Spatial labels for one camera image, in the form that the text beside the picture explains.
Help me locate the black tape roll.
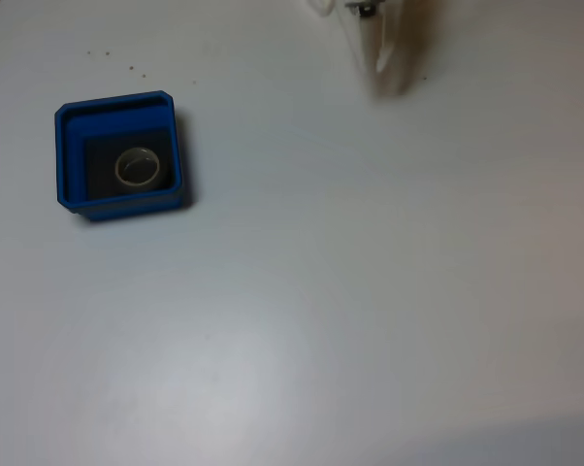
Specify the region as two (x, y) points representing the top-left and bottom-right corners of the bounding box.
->
(105, 141), (175, 195)

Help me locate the blue plastic box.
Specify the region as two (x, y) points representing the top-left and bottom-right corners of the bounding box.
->
(53, 89), (196, 224)

